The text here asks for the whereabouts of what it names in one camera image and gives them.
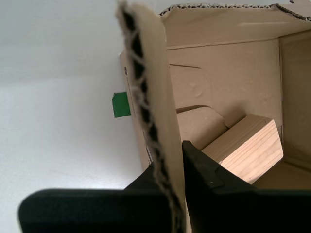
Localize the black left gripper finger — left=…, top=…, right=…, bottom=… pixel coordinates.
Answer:
left=181, top=140, right=311, bottom=233
left=18, top=163, right=175, bottom=233

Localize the light wooden block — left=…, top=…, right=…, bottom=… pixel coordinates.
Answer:
left=201, top=115, right=284, bottom=186

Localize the cardboard box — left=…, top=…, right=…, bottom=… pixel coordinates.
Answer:
left=116, top=0, right=311, bottom=233

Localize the green tape piece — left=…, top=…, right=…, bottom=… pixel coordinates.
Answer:
left=111, top=92, right=132, bottom=118

